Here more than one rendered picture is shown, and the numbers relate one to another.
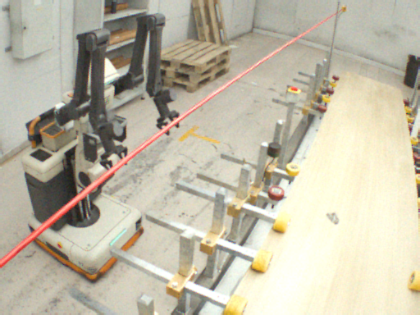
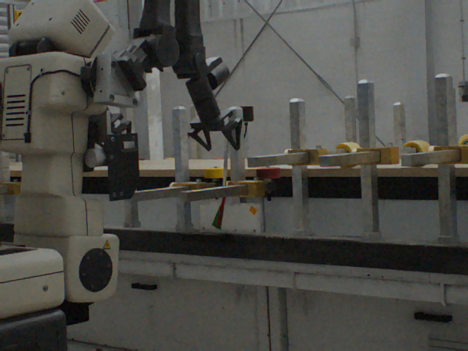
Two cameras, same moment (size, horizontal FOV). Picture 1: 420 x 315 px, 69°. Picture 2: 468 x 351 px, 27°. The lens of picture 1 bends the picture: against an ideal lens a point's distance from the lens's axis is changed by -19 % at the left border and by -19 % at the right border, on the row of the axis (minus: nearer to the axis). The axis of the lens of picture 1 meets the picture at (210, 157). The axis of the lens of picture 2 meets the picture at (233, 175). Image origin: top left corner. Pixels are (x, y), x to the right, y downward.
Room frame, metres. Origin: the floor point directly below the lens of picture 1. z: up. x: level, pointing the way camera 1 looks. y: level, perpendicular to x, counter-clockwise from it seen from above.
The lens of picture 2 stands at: (0.56, 2.75, 1.05)
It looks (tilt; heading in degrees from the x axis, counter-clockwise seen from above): 3 degrees down; 288
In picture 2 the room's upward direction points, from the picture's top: 3 degrees counter-clockwise
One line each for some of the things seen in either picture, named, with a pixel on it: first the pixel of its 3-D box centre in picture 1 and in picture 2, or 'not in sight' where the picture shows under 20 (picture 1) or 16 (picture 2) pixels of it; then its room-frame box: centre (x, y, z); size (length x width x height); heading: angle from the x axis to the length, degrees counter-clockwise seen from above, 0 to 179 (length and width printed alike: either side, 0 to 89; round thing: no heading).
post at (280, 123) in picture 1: (272, 159); (182, 176); (1.73, -0.34, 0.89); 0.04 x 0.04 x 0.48; 67
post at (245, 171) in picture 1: (239, 211); (300, 176); (1.26, -0.15, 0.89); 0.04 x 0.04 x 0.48; 67
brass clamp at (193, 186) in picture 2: (270, 168); (187, 189); (1.71, -0.33, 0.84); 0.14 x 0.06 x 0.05; 157
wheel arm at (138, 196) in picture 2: (257, 166); (178, 191); (1.72, -0.26, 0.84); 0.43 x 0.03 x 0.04; 67
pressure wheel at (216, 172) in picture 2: (291, 175); (216, 183); (1.64, -0.45, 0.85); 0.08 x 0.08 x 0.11
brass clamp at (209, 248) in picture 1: (213, 238); (374, 156); (1.01, -0.04, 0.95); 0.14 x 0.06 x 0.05; 157
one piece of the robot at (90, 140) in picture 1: (103, 133); (85, 156); (1.64, 0.57, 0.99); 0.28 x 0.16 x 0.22; 157
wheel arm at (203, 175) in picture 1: (237, 188); (230, 191); (1.49, -0.15, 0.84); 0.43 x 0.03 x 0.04; 67
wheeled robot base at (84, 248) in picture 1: (84, 226); not in sight; (1.75, 0.84, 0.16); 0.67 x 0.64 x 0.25; 67
